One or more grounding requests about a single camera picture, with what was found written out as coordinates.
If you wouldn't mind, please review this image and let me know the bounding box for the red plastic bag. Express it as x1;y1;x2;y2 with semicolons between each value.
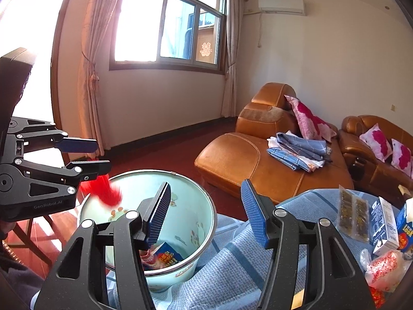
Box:
80;175;122;206

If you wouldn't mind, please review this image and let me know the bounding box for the red orange snack wrapper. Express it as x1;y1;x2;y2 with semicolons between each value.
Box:
369;286;386;309

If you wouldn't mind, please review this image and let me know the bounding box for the clear bag red white print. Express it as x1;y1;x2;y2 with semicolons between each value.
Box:
360;249;412;292

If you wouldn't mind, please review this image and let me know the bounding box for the blue white paper box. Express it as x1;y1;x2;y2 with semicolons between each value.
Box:
139;242;184;271

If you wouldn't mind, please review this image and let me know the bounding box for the clear dark snack packet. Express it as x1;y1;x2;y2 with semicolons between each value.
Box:
337;185;370;243

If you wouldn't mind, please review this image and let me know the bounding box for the white blue milk box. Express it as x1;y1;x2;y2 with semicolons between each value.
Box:
370;197;399;256

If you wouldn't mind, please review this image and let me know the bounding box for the blue Look milk carton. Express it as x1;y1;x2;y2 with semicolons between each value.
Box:
396;198;413;259

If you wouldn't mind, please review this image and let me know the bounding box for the brown leather three-seat sofa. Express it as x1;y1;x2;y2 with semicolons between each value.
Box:
338;115;412;208

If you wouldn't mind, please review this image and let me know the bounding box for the folded blue plaid bedding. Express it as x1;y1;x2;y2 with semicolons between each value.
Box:
267;131;332;173

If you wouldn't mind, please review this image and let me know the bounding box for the brown leather chaise sofa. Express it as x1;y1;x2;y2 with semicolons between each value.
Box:
195;83;354;203

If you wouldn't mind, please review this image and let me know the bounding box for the pink floral pillow on chaise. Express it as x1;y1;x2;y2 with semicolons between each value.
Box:
284;95;337;143

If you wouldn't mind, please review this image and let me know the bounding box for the pink left curtain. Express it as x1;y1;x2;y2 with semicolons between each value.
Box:
77;0;130;158

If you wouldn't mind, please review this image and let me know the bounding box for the large framed window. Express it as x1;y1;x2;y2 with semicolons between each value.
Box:
109;0;226;74

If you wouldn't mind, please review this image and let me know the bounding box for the beige right curtain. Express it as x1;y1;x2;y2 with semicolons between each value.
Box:
221;0;244;118

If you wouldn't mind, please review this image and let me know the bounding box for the white wall air conditioner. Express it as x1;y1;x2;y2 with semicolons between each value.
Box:
258;0;306;16

